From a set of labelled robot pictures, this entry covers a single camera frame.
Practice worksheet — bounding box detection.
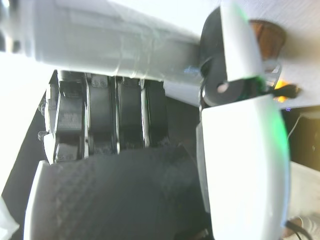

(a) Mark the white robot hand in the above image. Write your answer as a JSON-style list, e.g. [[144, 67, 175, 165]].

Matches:
[[23, 5, 292, 240]]

